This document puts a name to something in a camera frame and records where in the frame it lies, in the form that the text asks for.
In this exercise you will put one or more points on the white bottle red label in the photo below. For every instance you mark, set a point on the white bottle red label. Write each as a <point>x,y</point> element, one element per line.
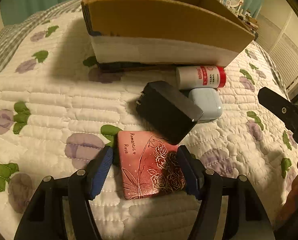
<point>190,77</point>

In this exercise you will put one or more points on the brown cardboard box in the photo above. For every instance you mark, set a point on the brown cardboard box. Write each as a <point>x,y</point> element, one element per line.
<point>129,35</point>

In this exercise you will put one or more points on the black power adapter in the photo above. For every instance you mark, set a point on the black power adapter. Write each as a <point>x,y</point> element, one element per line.
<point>169,111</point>

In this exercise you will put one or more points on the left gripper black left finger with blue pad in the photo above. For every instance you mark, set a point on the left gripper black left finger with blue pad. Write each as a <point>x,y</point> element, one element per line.
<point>44,216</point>

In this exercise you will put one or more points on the grey white checkered bedsheet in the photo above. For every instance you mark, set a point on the grey white checkered bedsheet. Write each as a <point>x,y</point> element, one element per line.
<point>11,36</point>

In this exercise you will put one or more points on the light blue earbuds case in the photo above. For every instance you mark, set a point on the light blue earbuds case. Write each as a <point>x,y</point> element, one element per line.
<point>208,100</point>

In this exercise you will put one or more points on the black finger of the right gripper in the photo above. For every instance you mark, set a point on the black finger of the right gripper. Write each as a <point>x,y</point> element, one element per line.
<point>276,104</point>

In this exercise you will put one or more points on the white louvered wardrobe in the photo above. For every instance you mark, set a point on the white louvered wardrobe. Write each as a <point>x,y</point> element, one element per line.
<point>278,36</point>

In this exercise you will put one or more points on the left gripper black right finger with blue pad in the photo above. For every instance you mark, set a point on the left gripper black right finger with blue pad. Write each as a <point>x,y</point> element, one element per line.
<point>246,217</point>

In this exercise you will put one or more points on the white floral quilted blanket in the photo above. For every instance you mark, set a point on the white floral quilted blanket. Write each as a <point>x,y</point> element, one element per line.
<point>56,109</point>

